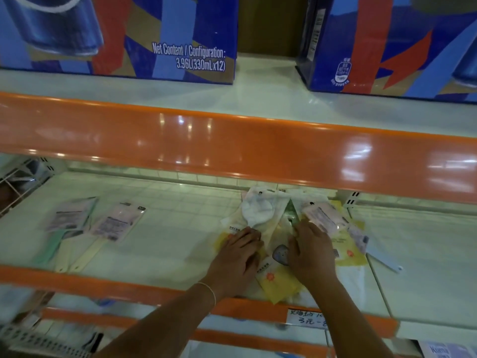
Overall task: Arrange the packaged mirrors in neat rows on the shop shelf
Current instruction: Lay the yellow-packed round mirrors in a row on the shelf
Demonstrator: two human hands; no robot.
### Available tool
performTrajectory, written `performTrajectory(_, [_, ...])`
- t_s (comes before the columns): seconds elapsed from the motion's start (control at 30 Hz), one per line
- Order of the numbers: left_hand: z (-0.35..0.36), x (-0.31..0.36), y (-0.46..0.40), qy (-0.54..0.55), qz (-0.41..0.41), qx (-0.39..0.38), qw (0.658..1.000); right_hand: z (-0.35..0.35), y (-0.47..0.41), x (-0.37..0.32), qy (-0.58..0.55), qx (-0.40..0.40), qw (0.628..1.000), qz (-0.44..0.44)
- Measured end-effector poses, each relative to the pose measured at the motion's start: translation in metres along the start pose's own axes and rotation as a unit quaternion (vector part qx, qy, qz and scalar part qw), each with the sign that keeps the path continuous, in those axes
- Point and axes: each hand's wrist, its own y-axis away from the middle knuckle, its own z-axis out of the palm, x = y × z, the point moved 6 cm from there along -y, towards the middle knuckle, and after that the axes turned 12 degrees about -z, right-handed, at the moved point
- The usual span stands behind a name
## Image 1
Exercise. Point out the purple white packet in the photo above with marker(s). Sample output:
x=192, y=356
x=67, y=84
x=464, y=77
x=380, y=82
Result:
x=447, y=350

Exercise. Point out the blue printed drink carton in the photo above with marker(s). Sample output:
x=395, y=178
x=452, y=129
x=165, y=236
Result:
x=391, y=52
x=111, y=33

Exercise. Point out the person's right forearm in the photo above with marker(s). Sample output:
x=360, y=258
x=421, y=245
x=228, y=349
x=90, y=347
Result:
x=346, y=324

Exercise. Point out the orange edged white shelf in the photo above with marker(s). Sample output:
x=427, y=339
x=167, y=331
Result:
x=223, y=141

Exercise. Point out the person's right hand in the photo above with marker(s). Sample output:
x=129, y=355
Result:
x=313, y=257

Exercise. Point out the person's left hand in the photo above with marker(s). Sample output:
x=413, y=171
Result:
x=234, y=264

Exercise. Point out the person's left forearm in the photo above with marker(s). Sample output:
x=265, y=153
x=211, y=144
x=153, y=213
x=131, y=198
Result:
x=160, y=328

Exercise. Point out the white handwritten price label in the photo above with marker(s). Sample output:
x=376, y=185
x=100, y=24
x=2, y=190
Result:
x=305, y=317

